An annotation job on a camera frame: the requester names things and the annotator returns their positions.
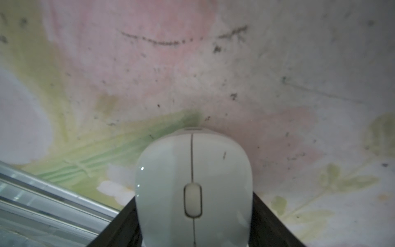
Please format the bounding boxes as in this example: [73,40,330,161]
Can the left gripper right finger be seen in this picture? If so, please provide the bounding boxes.
[249,193,306,247]

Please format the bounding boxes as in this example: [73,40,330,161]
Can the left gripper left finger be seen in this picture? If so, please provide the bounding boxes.
[87,197,143,247]

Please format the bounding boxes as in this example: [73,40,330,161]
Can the white mouse bottom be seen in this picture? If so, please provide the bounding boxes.
[135,128,253,247]

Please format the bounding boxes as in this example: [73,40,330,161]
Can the aluminium mounting rail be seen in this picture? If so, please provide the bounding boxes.
[1,163,119,247]

